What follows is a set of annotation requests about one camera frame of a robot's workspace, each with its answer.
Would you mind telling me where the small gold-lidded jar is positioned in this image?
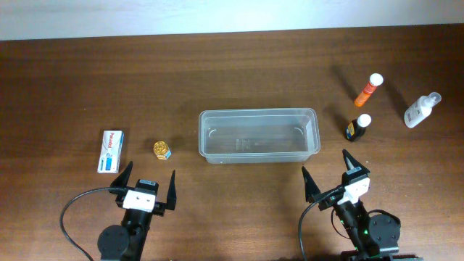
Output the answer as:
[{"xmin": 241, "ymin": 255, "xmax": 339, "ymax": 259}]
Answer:
[{"xmin": 153, "ymin": 141, "xmax": 171, "ymax": 160}]

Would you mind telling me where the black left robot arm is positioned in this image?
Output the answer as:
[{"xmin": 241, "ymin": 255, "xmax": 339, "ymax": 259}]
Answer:
[{"xmin": 97, "ymin": 163, "xmax": 177, "ymax": 261}]

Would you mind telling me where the orange tube white cap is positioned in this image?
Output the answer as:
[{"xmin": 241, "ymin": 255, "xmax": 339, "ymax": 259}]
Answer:
[{"xmin": 354, "ymin": 73, "xmax": 384, "ymax": 107}]

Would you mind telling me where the black left camera cable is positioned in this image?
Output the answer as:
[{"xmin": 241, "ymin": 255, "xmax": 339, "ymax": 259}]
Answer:
[{"xmin": 59, "ymin": 186, "xmax": 128, "ymax": 261}]

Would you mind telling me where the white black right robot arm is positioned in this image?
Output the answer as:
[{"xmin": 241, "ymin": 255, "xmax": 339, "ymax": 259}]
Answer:
[{"xmin": 298, "ymin": 149, "xmax": 421, "ymax": 261}]

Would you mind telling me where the black camera cable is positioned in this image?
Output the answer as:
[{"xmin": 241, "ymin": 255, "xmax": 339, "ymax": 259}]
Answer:
[
  {"xmin": 59, "ymin": 186, "xmax": 128, "ymax": 261},
  {"xmin": 297, "ymin": 186, "xmax": 345, "ymax": 261}
]

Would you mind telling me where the white plastic lotion bottle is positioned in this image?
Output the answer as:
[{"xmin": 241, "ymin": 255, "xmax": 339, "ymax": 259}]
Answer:
[{"xmin": 404, "ymin": 92, "xmax": 442, "ymax": 128}]

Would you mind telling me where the white Panadol medicine box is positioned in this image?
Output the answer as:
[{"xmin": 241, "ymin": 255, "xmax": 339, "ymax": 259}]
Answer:
[{"xmin": 97, "ymin": 130, "xmax": 124, "ymax": 174}]

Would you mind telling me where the dark syrup bottle white cap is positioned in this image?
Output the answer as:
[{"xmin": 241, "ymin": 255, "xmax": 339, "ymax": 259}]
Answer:
[{"xmin": 345, "ymin": 114, "xmax": 372, "ymax": 141}]

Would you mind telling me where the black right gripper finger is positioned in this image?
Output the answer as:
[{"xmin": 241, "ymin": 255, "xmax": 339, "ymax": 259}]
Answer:
[
  {"xmin": 302, "ymin": 166, "xmax": 320, "ymax": 203},
  {"xmin": 342, "ymin": 149, "xmax": 364, "ymax": 170}
]

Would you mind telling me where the black right camera cable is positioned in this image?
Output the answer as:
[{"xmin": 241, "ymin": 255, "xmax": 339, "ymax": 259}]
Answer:
[{"xmin": 297, "ymin": 186, "xmax": 345, "ymax": 261}]

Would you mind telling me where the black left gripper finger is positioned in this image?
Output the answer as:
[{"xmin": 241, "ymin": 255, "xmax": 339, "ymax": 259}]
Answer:
[
  {"xmin": 109, "ymin": 161, "xmax": 133, "ymax": 189},
  {"xmin": 165, "ymin": 170, "xmax": 177, "ymax": 210}
]

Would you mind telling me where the clear plastic container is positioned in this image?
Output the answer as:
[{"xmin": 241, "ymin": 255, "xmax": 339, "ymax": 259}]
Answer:
[{"xmin": 199, "ymin": 108, "xmax": 321, "ymax": 164}]

